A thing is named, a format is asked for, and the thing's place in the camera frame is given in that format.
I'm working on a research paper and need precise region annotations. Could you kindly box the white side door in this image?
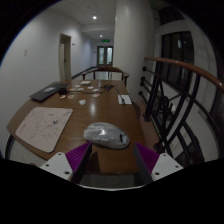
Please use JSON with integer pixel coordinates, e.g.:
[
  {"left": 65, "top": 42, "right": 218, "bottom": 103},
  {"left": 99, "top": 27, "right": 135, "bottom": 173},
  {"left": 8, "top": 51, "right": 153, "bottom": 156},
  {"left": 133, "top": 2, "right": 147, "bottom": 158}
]
[{"left": 58, "top": 33, "right": 72, "bottom": 81}]

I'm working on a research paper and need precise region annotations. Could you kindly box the black cable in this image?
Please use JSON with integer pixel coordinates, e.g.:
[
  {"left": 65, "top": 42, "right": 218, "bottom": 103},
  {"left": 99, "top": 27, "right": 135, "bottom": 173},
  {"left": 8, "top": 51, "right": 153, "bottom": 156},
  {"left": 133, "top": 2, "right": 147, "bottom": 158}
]
[{"left": 68, "top": 84, "right": 126, "bottom": 105}]

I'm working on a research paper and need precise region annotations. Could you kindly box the dark framed window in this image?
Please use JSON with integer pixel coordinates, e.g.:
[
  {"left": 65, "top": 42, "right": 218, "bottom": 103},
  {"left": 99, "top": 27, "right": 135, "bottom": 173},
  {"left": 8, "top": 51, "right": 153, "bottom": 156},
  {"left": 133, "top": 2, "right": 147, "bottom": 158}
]
[{"left": 160, "top": 31, "right": 195, "bottom": 91}]

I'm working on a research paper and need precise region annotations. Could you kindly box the black railing with wooden handrail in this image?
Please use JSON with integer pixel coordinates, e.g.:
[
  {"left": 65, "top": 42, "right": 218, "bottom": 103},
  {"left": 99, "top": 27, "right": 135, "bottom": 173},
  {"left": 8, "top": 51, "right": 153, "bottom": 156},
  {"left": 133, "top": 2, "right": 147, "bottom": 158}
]
[{"left": 138, "top": 55, "right": 224, "bottom": 168}]

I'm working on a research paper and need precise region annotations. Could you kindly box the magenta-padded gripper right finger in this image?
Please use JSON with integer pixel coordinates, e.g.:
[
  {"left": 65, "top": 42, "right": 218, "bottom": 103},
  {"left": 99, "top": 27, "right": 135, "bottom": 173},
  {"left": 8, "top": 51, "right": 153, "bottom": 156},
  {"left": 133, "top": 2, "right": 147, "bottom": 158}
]
[{"left": 133, "top": 142, "right": 184, "bottom": 186}]

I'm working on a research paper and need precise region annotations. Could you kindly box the grey translucent computer mouse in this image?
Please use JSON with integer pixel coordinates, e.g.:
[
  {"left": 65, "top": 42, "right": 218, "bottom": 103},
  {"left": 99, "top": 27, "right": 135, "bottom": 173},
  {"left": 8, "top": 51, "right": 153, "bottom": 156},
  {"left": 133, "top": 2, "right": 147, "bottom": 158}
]
[{"left": 83, "top": 121, "right": 131, "bottom": 150}]

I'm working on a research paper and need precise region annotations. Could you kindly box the small black box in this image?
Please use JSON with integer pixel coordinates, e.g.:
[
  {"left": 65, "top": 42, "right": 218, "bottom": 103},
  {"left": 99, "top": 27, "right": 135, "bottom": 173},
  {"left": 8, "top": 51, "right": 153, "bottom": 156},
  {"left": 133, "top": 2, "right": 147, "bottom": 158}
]
[{"left": 57, "top": 87, "right": 69, "bottom": 96}]

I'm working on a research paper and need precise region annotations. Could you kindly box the glazed double door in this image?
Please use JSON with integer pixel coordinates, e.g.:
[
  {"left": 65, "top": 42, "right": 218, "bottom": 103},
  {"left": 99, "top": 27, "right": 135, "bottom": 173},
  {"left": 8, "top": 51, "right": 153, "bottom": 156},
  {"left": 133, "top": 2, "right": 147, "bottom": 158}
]
[{"left": 96, "top": 45, "right": 114, "bottom": 67}]

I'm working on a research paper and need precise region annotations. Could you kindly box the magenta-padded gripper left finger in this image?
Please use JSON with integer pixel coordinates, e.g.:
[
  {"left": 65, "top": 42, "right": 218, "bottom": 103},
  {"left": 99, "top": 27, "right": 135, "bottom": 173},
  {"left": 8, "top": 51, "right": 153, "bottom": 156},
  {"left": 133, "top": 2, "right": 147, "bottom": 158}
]
[{"left": 39, "top": 141, "right": 93, "bottom": 185}]

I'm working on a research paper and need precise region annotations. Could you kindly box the black closed laptop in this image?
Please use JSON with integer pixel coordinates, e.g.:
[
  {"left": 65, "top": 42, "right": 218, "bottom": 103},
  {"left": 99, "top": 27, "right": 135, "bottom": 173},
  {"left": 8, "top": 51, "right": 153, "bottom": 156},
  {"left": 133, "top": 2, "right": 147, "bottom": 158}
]
[{"left": 29, "top": 82, "right": 70, "bottom": 103}]

